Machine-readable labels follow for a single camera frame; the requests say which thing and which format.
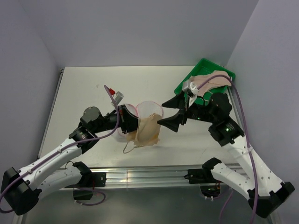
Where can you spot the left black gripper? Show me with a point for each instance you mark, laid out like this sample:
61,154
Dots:
128,121

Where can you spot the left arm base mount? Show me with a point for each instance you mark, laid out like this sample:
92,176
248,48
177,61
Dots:
86,188

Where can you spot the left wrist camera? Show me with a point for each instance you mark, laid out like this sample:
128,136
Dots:
117,95

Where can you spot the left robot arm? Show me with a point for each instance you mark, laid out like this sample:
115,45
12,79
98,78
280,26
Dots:
23,188

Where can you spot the aluminium mounting rail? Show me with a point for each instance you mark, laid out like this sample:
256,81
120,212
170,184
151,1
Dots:
145,177

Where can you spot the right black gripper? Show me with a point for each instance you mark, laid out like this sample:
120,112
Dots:
177,101

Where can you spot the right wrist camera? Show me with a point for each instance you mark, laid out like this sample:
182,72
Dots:
191,90

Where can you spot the green plastic tray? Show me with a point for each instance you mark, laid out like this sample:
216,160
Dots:
205,67

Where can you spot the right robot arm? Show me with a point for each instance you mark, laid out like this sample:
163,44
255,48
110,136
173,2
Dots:
263,190

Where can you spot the pink bra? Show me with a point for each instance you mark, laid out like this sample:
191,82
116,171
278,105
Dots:
213,83

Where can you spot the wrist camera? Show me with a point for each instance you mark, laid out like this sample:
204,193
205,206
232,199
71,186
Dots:
191,90
117,95

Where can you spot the beige bra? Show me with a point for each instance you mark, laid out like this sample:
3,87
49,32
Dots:
147,133

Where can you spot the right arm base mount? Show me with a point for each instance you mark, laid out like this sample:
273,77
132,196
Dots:
210,188

